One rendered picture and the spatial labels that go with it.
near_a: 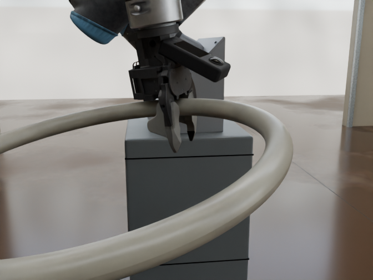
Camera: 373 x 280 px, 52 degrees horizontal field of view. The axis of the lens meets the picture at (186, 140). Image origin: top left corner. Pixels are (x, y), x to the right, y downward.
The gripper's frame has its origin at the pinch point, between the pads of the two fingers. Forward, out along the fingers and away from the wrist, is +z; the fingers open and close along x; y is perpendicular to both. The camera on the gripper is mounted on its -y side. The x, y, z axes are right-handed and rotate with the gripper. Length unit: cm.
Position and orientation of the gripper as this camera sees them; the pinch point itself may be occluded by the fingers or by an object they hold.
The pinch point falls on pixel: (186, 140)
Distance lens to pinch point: 69.2
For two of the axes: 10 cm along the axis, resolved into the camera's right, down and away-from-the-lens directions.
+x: -4.7, 3.5, -8.1
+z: 1.5, 9.4, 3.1
